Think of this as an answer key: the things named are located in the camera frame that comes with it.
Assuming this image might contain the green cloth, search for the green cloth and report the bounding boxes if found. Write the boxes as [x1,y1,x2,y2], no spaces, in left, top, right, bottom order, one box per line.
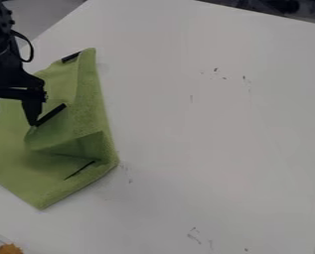
[0,47,121,211]

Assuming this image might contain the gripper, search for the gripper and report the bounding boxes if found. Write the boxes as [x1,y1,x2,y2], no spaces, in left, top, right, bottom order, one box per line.
[0,54,50,127]

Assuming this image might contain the orange toy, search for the orange toy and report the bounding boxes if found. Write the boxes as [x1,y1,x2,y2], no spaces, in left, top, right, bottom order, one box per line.
[0,243,25,254]

